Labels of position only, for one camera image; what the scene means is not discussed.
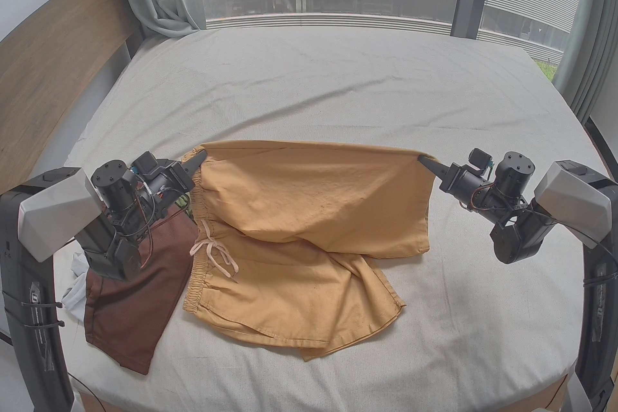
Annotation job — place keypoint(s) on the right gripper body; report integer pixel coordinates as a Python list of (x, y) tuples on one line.
[(466, 185)]

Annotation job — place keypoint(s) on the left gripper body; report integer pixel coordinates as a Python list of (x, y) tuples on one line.
[(171, 185)]

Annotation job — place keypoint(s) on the yellow shorts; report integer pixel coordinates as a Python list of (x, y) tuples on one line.
[(314, 207)]

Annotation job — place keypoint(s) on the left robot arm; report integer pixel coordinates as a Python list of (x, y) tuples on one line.
[(48, 217)]

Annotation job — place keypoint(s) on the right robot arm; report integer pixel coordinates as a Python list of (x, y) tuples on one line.
[(569, 202)]

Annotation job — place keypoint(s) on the bed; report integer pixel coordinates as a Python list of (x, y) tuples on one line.
[(338, 86)]

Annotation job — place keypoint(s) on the green garment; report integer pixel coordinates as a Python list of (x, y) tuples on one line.
[(183, 202)]

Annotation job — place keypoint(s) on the brown garment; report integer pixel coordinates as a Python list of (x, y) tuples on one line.
[(140, 304)]

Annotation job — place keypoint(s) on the white garment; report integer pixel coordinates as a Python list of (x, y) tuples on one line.
[(75, 299)]

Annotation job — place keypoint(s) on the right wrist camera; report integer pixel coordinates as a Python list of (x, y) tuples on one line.
[(480, 159)]

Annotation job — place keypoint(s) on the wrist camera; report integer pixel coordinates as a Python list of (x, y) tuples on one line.
[(480, 159), (148, 163)]

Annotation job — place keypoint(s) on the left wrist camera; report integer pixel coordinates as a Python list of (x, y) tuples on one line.
[(148, 163)]

